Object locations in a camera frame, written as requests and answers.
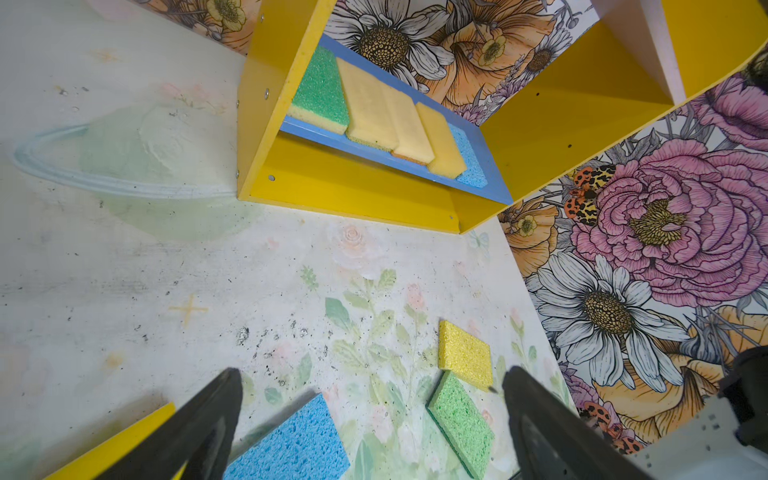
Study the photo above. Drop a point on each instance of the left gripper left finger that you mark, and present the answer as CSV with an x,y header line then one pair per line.
x,y
195,442

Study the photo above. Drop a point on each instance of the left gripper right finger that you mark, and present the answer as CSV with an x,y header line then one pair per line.
x,y
551,442

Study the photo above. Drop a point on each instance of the blue sponge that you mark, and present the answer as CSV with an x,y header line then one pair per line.
x,y
305,446
473,175

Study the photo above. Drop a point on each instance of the bright yellow square sponge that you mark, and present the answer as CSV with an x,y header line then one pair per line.
x,y
97,460

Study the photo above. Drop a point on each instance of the golden yellow sponge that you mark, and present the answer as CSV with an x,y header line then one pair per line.
x,y
448,161

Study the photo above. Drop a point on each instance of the light yellow sponge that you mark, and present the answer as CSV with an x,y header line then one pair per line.
x,y
413,144

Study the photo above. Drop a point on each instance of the dark green scrub sponge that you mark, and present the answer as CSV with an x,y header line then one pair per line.
x,y
320,100

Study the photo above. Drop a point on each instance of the pale yellow sponge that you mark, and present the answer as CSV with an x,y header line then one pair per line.
x,y
370,123

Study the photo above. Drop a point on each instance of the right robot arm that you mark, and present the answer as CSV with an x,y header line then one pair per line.
x,y
727,439

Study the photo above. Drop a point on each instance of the yellow shelf unit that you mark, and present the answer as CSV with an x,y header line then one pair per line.
x,y
537,87

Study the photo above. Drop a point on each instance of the light green sponge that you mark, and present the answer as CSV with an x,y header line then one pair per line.
x,y
462,424

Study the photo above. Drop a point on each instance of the lime yellow sponge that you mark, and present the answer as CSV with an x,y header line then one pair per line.
x,y
466,356

